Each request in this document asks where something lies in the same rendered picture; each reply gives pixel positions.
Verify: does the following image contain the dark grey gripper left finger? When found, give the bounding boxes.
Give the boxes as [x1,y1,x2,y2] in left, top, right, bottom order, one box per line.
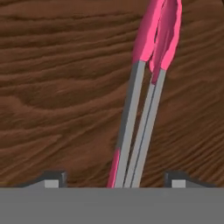
[17,171,68,189]

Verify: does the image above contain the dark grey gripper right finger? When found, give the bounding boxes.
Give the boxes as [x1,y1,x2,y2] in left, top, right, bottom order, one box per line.
[164,171,217,189]

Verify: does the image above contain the pink and grey tongs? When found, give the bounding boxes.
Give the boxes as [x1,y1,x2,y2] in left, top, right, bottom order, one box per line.
[106,0,183,189]

